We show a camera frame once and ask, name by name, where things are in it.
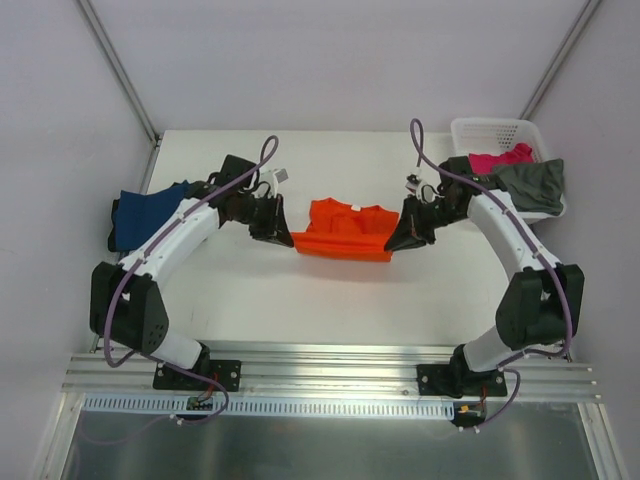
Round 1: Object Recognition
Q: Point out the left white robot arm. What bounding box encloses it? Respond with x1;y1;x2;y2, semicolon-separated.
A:
89;155;294;388

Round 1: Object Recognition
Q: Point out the blue folded t shirt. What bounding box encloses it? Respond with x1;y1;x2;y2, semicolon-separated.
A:
110;182;196;251

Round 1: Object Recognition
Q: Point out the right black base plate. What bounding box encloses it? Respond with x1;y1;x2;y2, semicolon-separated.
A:
416;363;507;399

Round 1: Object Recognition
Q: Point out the grey t shirt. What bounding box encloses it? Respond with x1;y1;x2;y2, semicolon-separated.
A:
492;159;565;223

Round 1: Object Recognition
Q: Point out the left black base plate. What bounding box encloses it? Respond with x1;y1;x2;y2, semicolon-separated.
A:
152;359;243;392

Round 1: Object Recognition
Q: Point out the white plastic basket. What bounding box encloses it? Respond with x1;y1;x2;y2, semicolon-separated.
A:
451;118;560;195

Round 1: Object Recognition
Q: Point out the pink t shirt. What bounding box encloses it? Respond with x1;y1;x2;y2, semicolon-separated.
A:
468;143;534;175

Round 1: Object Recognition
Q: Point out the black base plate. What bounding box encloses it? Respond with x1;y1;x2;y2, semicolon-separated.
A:
416;363;507;399
152;359;243;392

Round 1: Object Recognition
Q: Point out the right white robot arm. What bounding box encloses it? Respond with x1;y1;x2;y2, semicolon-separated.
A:
384;156;585;398

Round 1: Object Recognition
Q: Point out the orange t shirt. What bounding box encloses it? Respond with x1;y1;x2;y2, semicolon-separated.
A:
291;198;400;263

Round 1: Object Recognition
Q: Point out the white slotted cable duct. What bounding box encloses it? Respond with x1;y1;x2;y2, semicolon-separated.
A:
83;394;454;421

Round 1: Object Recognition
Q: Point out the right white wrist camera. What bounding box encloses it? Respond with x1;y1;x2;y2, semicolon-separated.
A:
405;173;437;204

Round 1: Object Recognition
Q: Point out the aluminium mounting rail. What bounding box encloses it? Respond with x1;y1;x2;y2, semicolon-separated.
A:
61;341;604;403

